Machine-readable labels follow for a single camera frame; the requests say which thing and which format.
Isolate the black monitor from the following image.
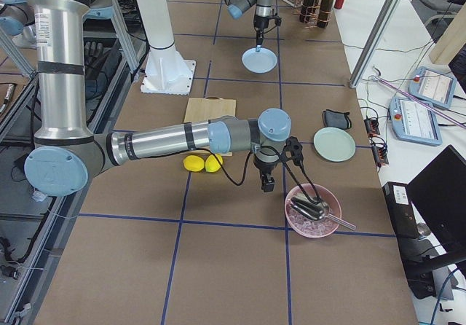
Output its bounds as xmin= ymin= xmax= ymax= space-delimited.
xmin=398 ymin=145 xmax=465 ymax=299

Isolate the dark grey folded cloth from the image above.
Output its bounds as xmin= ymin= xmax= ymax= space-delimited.
xmin=323 ymin=109 xmax=352 ymax=130

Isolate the wooden cutting board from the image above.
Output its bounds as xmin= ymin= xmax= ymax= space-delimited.
xmin=182 ymin=97 xmax=238 ymax=157

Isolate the lemon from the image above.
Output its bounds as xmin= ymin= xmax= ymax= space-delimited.
xmin=183 ymin=155 xmax=205 ymax=172
xmin=205 ymin=154 xmax=224 ymax=173

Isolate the lemon left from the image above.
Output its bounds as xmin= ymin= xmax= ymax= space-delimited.
xmin=183 ymin=155 xmax=205 ymax=172

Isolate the teach pendant far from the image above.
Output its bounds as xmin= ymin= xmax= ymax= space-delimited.
xmin=408 ymin=66 xmax=457 ymax=109

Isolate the metal ice scoop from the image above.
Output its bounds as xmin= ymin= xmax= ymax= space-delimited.
xmin=291 ymin=193 xmax=356 ymax=231

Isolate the teach pendant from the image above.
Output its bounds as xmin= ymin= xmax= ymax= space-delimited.
xmin=389 ymin=96 xmax=442 ymax=146
xmin=408 ymin=66 xmax=457 ymax=109

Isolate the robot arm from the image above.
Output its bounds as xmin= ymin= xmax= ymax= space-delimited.
xmin=24 ymin=0 xmax=291 ymax=197
xmin=223 ymin=0 xmax=281 ymax=52

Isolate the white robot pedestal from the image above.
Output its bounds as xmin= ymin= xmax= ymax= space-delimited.
xmin=136 ymin=0 xmax=196 ymax=95

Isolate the copper wire bottle rack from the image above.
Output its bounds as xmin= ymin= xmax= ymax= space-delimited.
xmin=295 ymin=0 xmax=333 ymax=28

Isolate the light green plate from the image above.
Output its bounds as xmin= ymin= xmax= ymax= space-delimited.
xmin=313 ymin=127 xmax=356 ymax=163

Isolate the aluminium frame post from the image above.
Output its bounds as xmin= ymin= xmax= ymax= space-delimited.
xmin=349 ymin=0 xmax=401 ymax=88

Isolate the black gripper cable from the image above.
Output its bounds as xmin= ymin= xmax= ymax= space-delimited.
xmin=218 ymin=149 xmax=323 ymax=209

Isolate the dark wine bottle front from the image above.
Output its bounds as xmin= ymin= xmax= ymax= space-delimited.
xmin=317 ymin=0 xmax=333 ymax=28

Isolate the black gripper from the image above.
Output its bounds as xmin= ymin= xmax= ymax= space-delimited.
xmin=253 ymin=157 xmax=276 ymax=192
xmin=253 ymin=15 xmax=270 ymax=52

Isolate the pink bowl with ice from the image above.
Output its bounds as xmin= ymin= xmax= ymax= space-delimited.
xmin=285 ymin=184 xmax=341 ymax=238

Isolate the lemon right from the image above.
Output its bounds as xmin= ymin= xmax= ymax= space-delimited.
xmin=205 ymin=154 xmax=224 ymax=173

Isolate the light blue plate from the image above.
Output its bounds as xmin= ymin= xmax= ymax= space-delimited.
xmin=242 ymin=47 xmax=277 ymax=74

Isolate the teach pendant near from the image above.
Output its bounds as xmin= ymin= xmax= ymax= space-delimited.
xmin=389 ymin=96 xmax=442 ymax=146

